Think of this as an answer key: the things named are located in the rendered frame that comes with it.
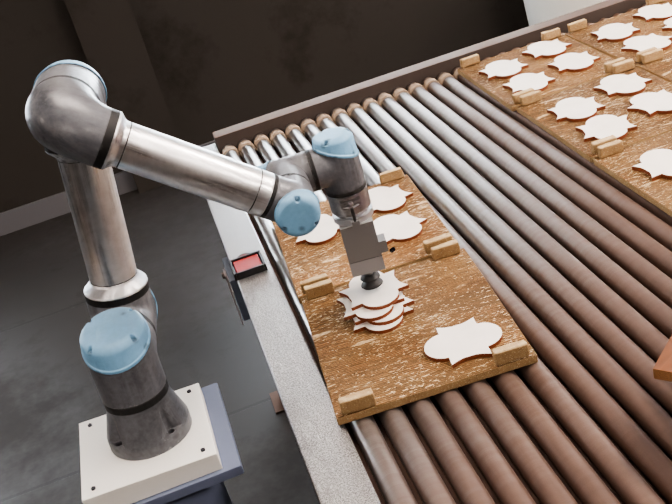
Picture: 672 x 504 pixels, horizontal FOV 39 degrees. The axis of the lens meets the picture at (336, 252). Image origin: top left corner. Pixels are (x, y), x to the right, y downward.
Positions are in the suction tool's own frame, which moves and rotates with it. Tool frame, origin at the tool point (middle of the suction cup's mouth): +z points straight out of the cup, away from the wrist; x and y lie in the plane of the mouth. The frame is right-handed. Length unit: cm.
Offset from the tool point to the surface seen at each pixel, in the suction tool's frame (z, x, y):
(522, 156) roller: 7, -43, 51
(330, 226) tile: 3.6, 5.5, 35.5
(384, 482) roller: 6.4, 6.3, -47.1
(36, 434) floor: 98, 131, 125
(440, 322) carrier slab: 4.5, -10.1, -12.4
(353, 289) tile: 1.1, 3.8, 1.4
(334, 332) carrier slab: 4.4, 9.3, -6.3
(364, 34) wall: 56, -34, 360
